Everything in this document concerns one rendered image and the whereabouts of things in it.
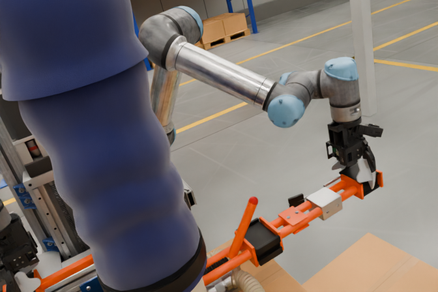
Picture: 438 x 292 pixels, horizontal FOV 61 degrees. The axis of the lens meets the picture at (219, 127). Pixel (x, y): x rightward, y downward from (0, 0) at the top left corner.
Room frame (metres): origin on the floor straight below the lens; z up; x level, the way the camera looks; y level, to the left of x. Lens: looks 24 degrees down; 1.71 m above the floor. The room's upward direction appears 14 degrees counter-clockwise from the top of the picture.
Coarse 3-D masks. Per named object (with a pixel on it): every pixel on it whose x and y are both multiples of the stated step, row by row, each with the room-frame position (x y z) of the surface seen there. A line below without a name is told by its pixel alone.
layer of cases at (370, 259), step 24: (360, 240) 1.18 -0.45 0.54; (336, 264) 1.09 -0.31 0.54; (360, 264) 1.06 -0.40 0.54; (384, 264) 1.03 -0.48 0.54; (408, 264) 1.01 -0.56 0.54; (312, 288) 1.01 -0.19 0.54; (336, 288) 0.98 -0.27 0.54; (360, 288) 0.96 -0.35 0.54; (384, 288) 0.93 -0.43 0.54; (408, 288) 0.91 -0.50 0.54; (432, 288) 0.89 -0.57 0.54
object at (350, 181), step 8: (352, 168) 0.89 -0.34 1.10; (344, 176) 0.86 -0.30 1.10; (352, 176) 0.86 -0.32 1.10; (376, 176) 0.85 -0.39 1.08; (352, 184) 0.84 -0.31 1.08; (360, 184) 0.81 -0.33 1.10; (368, 184) 0.84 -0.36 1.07; (376, 184) 0.85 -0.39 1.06; (360, 192) 0.81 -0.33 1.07; (368, 192) 0.83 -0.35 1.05
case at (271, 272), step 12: (240, 252) 0.85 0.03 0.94; (252, 264) 0.79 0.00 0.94; (264, 264) 0.78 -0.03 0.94; (276, 264) 0.77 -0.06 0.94; (264, 276) 0.74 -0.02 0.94; (276, 276) 0.73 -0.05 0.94; (288, 276) 0.72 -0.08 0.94; (264, 288) 0.70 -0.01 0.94; (276, 288) 0.69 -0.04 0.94; (288, 288) 0.68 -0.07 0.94; (300, 288) 0.67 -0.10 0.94
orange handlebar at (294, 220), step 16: (336, 192) 0.85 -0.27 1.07; (352, 192) 0.81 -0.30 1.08; (304, 208) 0.80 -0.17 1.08; (272, 224) 0.76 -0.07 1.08; (288, 224) 0.75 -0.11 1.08; (304, 224) 0.75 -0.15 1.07; (224, 256) 0.70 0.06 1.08; (240, 256) 0.68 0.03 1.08; (64, 272) 0.78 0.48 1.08; (224, 272) 0.65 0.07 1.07
